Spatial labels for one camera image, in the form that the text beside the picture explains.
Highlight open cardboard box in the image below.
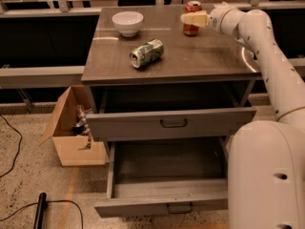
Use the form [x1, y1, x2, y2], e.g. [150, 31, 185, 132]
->
[40, 85, 106, 166]

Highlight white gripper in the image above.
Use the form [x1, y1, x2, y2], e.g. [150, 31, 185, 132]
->
[180, 2, 245, 38]

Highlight white ceramic bowl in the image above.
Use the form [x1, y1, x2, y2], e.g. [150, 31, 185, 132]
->
[112, 11, 144, 37]

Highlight grey metal railing shelf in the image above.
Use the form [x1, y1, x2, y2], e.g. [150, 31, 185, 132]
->
[0, 66, 85, 89]

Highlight grey drawer cabinet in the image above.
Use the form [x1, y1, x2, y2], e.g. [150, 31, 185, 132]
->
[82, 6, 259, 115]

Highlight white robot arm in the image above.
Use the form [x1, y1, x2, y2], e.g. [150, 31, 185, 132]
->
[181, 3, 305, 229]

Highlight red coke can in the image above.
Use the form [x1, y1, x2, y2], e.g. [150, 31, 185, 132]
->
[182, 0, 203, 37]

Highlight grey lower open drawer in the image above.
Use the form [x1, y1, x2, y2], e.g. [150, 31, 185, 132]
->
[94, 137, 228, 218]

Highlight crumpled wrappers in box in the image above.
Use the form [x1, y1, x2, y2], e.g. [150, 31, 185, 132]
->
[72, 104, 92, 150]

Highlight black floor cable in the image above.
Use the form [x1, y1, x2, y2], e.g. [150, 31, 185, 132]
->
[0, 114, 24, 179]

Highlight black cylindrical floor plug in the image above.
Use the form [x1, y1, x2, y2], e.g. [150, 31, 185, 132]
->
[33, 193, 48, 229]

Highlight grey open drawer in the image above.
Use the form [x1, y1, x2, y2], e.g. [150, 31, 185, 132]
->
[94, 137, 228, 218]
[87, 107, 255, 141]

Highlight green crushed soda can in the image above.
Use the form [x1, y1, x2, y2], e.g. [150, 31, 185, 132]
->
[130, 39, 164, 69]

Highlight grey upper open drawer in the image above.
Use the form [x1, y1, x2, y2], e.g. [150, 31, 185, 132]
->
[87, 107, 255, 141]

